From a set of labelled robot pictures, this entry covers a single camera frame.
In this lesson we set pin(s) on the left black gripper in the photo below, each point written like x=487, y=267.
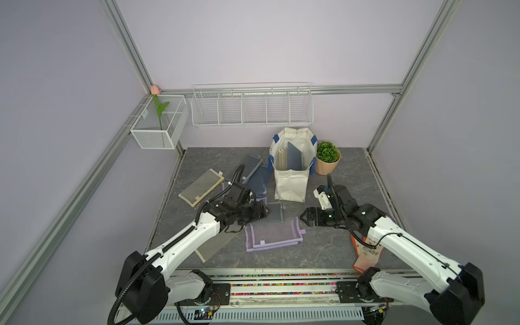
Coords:
x=258, y=210

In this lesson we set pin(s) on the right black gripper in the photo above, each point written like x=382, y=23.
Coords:
x=317, y=221

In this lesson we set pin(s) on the dark grey mesh pouch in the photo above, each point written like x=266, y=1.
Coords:
x=274, y=213

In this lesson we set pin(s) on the yellow mesh pouch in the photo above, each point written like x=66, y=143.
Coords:
x=201, y=187
x=281, y=159
x=214, y=245

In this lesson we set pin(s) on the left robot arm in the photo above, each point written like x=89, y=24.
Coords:
x=147, y=283

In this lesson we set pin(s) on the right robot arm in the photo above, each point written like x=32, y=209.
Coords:
x=451, y=292

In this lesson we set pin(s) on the dark blue mesh pouch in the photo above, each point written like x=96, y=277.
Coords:
x=258, y=182

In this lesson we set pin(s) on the grey mesh pouch by bag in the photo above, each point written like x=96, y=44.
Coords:
x=251, y=163

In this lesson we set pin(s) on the cream canvas tote bag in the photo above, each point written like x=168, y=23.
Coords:
x=291, y=185

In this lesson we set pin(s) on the red patterned garden glove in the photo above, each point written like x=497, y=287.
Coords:
x=366, y=258

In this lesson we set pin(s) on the green plant in pot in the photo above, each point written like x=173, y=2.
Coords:
x=328, y=157

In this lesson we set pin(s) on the artificial pink tulip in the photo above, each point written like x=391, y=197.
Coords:
x=160, y=106

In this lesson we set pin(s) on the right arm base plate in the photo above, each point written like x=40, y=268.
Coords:
x=356, y=292

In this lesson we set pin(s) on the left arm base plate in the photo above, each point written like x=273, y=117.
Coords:
x=215, y=294

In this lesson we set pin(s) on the long white wire shelf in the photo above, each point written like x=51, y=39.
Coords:
x=252, y=104

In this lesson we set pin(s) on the small white wire basket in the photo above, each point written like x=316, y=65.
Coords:
x=146, y=130

